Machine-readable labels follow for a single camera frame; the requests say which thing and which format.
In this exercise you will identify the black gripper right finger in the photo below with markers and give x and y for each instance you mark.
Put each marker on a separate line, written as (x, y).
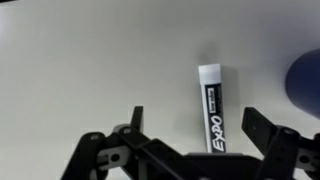
(280, 146)

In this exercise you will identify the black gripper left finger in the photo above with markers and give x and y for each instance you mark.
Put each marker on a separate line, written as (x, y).
(133, 146)

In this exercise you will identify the black white Expo marker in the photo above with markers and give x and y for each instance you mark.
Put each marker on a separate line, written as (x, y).
(213, 106)

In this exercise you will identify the blue plastic cup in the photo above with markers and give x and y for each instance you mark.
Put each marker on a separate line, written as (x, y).
(305, 83)

